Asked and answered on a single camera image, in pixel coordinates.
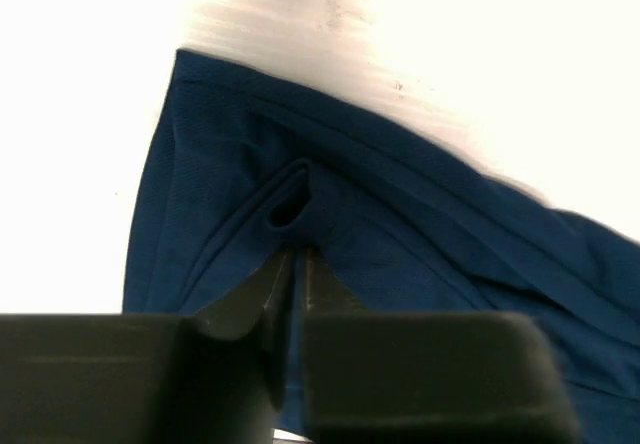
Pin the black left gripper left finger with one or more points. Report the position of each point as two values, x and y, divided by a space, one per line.
216 376

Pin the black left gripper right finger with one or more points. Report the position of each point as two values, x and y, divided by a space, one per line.
459 377

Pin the navy blue shorts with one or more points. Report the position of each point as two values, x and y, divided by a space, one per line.
242 162

